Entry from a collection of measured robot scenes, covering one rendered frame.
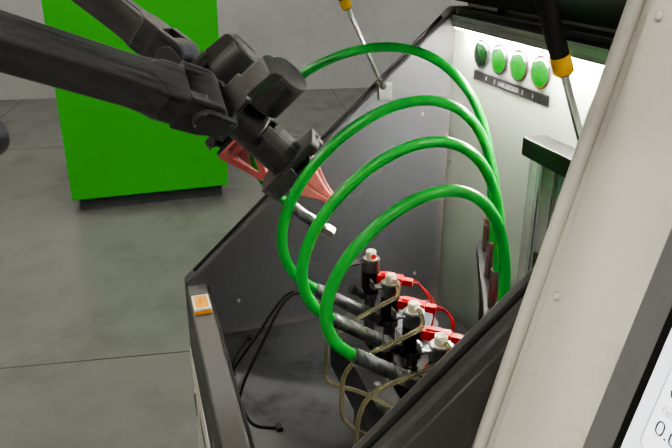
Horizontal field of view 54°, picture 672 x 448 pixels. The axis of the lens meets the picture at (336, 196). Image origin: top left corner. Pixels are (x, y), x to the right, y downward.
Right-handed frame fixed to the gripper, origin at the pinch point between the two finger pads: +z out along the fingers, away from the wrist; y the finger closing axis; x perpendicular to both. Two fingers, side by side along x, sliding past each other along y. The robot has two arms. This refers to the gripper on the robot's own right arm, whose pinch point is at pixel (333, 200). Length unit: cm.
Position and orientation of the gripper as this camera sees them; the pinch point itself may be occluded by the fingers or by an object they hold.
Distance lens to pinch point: 95.3
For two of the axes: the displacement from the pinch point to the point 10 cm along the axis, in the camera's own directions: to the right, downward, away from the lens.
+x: -0.4, -3.7, 9.3
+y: 7.0, -6.8, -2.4
